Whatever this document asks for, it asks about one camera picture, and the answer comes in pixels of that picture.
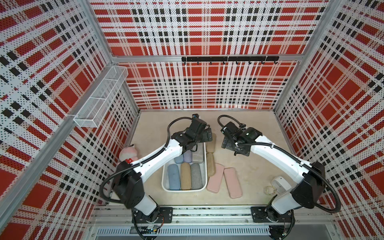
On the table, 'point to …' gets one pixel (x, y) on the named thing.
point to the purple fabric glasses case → (188, 156)
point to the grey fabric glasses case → (197, 182)
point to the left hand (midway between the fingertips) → (206, 133)
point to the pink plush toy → (128, 153)
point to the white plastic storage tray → (200, 157)
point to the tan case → (186, 177)
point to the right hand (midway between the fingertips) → (235, 146)
